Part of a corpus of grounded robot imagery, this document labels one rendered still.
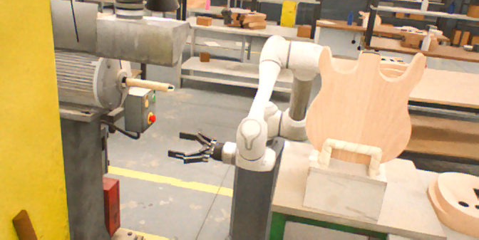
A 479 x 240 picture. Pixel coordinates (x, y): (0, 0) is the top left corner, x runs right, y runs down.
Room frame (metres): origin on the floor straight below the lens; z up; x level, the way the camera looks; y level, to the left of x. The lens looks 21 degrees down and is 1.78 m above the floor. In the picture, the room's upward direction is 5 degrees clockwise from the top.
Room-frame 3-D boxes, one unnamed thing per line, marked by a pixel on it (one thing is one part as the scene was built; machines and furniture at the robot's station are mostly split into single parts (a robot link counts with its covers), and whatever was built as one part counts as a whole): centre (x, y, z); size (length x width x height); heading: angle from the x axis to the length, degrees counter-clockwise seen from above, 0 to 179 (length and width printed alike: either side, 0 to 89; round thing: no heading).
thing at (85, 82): (1.60, 0.69, 1.25); 0.41 x 0.27 x 0.26; 80
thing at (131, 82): (1.54, 0.38, 1.25); 0.18 x 0.03 x 0.03; 80
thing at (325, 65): (1.30, -0.29, 1.48); 0.07 x 0.04 x 0.09; 77
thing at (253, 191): (2.21, -0.16, 0.35); 0.28 x 0.28 x 0.70; 73
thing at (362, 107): (1.27, -0.42, 1.33); 0.35 x 0.04 x 0.40; 77
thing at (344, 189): (1.27, -0.42, 1.02); 0.27 x 0.15 x 0.17; 78
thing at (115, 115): (1.76, 0.58, 1.02); 0.19 x 0.04 x 0.04; 170
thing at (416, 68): (1.24, -0.54, 1.49); 0.07 x 0.04 x 0.10; 77
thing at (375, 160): (1.21, -0.49, 1.15); 0.03 x 0.03 x 0.09
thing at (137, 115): (1.82, 0.57, 0.99); 0.24 x 0.21 x 0.26; 80
